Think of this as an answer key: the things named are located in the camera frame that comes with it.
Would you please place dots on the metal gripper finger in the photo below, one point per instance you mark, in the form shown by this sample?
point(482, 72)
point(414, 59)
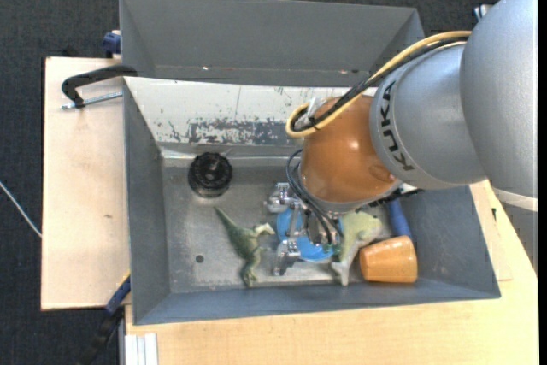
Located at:
point(287, 256)
point(282, 196)

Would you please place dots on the blue round disc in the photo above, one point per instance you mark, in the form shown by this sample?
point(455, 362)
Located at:
point(309, 253)

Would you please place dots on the pale green toy dinosaur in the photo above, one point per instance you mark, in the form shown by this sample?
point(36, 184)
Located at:
point(357, 233)

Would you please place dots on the dark green toy dinosaur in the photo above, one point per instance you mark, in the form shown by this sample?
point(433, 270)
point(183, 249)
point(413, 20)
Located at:
point(244, 241)

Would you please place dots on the black ribbed round cap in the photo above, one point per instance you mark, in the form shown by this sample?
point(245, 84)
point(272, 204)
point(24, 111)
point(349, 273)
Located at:
point(210, 175)

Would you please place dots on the orange cup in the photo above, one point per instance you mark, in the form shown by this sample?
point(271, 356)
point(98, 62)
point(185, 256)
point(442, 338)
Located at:
point(389, 260)

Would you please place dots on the blue cylinder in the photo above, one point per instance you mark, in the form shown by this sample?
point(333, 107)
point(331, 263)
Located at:
point(399, 220)

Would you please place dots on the grey metal bin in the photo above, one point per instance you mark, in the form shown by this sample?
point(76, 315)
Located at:
point(265, 38)

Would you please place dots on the pale wood board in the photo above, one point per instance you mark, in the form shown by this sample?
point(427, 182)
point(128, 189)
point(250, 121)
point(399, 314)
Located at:
point(81, 192)

